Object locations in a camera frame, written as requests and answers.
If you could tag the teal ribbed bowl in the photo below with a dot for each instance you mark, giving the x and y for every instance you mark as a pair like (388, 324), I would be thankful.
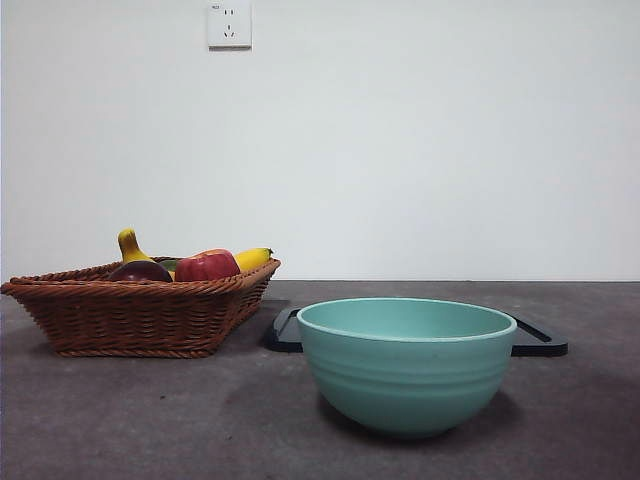
(407, 380)

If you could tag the dark red plum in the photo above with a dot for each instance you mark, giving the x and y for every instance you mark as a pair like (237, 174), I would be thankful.
(140, 272)

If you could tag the dark green rectangular tray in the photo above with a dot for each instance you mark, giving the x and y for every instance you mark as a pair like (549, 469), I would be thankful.
(285, 340)

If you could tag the red apple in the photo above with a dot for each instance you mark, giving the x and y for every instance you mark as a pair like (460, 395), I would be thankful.
(207, 267)

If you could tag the green fruit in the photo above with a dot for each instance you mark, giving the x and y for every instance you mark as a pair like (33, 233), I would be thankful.
(171, 265)

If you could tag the yellow banana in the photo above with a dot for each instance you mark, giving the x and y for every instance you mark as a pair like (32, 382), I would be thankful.
(131, 247)

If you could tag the brown wicker basket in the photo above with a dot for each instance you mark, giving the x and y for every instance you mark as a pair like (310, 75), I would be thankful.
(125, 320)

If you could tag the white wall socket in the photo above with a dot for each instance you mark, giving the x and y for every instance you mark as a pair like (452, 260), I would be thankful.
(230, 25)

